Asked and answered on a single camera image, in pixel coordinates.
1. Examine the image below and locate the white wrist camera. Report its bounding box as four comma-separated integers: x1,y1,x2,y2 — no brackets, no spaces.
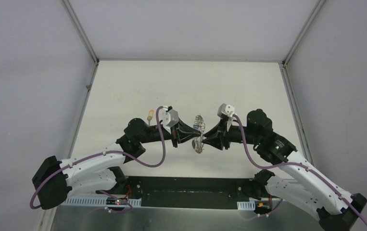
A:
217,103,235,119
162,107,179,134

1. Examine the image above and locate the metal disc with keyrings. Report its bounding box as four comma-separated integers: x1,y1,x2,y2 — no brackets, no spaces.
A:
191,115,206,155

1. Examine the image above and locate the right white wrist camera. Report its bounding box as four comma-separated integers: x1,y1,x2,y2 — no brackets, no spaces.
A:
217,103,235,119

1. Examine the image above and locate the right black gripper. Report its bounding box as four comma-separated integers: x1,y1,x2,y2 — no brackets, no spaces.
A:
202,117,261,150

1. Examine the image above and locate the yellow tag key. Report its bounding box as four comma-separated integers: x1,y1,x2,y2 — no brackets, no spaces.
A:
147,110,154,126

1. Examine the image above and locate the left white cable duct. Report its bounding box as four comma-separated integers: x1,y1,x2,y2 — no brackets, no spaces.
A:
61,196,128,207

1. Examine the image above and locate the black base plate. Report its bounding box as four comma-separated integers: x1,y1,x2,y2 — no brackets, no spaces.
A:
107,176,270,209

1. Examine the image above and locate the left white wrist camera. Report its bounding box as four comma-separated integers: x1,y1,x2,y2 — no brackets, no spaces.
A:
162,107,179,134

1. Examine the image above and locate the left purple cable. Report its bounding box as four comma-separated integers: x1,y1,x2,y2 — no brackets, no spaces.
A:
29,105,171,214

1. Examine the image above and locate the white cable duct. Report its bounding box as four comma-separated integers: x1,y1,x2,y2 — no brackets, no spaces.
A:
61,196,128,207
237,200,256,211

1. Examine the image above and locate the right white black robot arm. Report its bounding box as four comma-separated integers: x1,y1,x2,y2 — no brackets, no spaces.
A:
203,104,367,231

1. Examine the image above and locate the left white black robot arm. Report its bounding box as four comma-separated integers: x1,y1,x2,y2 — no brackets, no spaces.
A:
29,113,201,210

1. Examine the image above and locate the right white cable duct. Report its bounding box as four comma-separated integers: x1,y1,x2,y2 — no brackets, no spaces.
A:
237,200,256,211

